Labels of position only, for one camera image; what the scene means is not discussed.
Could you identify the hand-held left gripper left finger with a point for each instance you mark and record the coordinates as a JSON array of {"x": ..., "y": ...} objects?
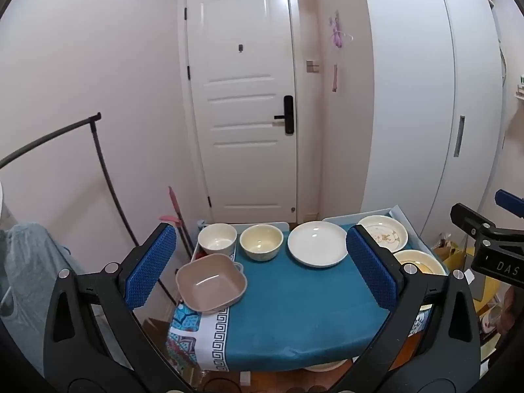
[{"x": 151, "y": 266}]

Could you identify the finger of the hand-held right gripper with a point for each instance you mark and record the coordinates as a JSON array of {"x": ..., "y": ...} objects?
[
  {"x": 470, "y": 221},
  {"x": 509, "y": 201}
]

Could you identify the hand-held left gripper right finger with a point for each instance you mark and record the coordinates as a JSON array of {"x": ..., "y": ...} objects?
[{"x": 372, "y": 270}]

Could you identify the cartoon print plate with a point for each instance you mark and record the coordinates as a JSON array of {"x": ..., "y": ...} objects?
[{"x": 385, "y": 233}]

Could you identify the yellow rimmed plate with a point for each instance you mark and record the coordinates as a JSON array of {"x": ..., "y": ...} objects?
[{"x": 421, "y": 260}]

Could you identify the plain white plate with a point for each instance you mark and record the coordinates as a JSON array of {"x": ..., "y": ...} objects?
[{"x": 317, "y": 243}]

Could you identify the pink square bowl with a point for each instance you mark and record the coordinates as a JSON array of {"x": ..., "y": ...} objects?
[{"x": 211, "y": 284}]

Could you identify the white bowl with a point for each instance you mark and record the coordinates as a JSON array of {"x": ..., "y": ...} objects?
[{"x": 217, "y": 239}]

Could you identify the cream bowl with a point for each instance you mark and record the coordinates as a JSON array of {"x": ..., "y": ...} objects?
[{"x": 261, "y": 241}]

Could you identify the yellow box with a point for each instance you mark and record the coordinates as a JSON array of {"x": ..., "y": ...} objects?
[{"x": 489, "y": 292}]

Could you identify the yellow paper bag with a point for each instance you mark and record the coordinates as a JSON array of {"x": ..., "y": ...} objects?
[{"x": 456, "y": 256}]

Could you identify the teal patterned tablecloth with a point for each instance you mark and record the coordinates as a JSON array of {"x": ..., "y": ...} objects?
[{"x": 294, "y": 311}]

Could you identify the black clothes rack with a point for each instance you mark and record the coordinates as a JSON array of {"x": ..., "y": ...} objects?
[{"x": 107, "y": 180}]

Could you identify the white dish under table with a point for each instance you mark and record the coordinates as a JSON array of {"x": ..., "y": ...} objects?
[{"x": 325, "y": 366}]

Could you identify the grey garment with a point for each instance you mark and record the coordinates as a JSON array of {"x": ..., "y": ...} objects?
[{"x": 28, "y": 262}]

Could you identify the white wardrobe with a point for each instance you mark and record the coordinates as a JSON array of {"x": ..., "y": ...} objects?
[{"x": 409, "y": 110}]

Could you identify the black door lock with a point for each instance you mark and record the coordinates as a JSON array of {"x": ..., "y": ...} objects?
[{"x": 288, "y": 114}]

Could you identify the white door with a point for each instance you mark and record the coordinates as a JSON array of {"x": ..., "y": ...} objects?
[{"x": 241, "y": 110}]

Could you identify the small wall shelf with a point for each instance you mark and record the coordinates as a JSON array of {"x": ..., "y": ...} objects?
[{"x": 520, "y": 90}]

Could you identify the pink strip wall sticker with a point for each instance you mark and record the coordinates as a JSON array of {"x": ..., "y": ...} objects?
[{"x": 335, "y": 77}]

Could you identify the wall light switch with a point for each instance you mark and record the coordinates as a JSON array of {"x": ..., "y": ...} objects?
[{"x": 312, "y": 65}]

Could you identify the purple flower wall sticker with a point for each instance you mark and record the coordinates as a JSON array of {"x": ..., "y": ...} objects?
[{"x": 337, "y": 32}]

